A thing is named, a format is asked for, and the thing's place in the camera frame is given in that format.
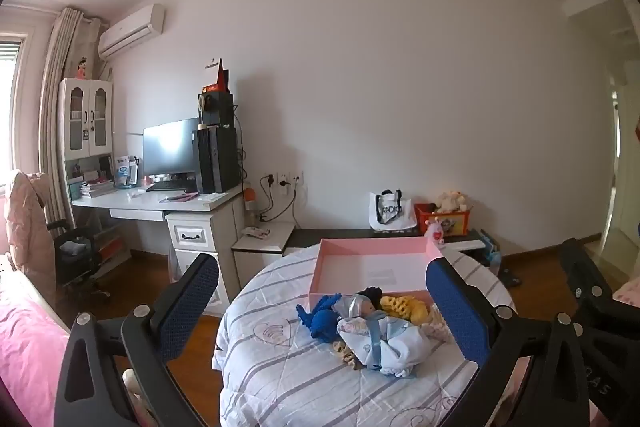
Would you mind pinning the pink bedspread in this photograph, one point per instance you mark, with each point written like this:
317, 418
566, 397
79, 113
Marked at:
30, 347

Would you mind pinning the white tote bag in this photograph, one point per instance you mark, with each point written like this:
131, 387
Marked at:
392, 212

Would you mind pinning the brown scrunchie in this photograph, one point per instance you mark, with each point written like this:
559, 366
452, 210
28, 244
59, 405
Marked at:
345, 352

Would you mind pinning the black computer monitor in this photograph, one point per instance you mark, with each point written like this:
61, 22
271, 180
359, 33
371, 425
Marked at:
170, 147

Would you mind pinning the black office chair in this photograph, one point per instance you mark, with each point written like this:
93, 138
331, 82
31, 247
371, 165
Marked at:
75, 257

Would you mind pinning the pink cardboard box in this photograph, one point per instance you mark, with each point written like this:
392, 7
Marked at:
350, 247

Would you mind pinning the yellow knitted cloth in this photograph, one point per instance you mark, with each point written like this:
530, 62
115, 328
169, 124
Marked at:
405, 304

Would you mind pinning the blue and white packet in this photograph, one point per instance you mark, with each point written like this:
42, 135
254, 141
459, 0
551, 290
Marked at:
125, 172

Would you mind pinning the black and white low bench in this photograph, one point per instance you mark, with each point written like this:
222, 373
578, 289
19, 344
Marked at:
310, 238

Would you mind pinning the dark navy knitted hat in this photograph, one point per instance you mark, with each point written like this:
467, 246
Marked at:
371, 294

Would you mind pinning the black flat floor object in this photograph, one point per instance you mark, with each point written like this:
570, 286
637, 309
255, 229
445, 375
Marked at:
511, 278

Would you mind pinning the blue knitted cloth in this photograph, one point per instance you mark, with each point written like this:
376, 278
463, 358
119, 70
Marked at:
322, 322

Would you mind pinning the pink plush toy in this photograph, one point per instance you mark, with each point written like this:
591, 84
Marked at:
436, 234

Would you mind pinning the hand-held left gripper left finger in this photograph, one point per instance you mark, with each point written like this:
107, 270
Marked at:
185, 307

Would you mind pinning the window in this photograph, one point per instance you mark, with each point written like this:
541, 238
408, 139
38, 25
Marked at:
7, 107

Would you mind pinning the small doll figure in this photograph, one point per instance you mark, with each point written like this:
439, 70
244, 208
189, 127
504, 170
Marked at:
82, 69

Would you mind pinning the white air conditioner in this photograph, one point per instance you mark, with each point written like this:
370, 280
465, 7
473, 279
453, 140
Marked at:
130, 32

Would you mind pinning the pale pink floral quilt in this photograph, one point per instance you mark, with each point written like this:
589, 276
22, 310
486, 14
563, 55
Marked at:
627, 294

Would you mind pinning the red cardboard box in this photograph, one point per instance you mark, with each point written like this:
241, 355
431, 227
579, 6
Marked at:
220, 79

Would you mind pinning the black computer tower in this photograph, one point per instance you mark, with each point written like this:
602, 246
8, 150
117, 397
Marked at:
217, 162

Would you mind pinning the cream plush toy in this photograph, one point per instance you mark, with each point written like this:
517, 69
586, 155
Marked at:
450, 202

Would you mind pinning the bag of cotton swabs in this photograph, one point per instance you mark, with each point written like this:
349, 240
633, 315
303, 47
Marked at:
440, 329

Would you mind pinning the orange bottle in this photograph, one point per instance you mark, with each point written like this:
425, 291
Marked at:
250, 199

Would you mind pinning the red storage box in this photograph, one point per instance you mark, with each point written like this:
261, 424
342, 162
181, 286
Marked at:
452, 222

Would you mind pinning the light blue printed cloth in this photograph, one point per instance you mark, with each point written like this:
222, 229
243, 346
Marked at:
395, 347

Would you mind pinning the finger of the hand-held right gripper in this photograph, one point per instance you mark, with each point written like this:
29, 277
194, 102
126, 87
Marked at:
582, 272

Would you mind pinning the white desk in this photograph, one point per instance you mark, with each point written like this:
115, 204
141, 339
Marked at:
200, 217

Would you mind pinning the stack of books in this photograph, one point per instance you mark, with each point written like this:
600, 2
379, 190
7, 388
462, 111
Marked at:
92, 189

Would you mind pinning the black keyboard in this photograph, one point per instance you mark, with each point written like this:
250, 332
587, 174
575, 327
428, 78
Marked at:
170, 186

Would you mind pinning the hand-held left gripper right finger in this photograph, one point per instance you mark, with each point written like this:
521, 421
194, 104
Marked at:
455, 307

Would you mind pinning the white glass-door cabinet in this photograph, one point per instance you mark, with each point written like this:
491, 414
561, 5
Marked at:
85, 142

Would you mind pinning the black speaker box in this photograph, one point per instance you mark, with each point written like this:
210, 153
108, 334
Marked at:
220, 109

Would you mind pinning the pink and white flat packet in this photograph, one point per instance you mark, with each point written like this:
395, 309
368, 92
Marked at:
256, 232

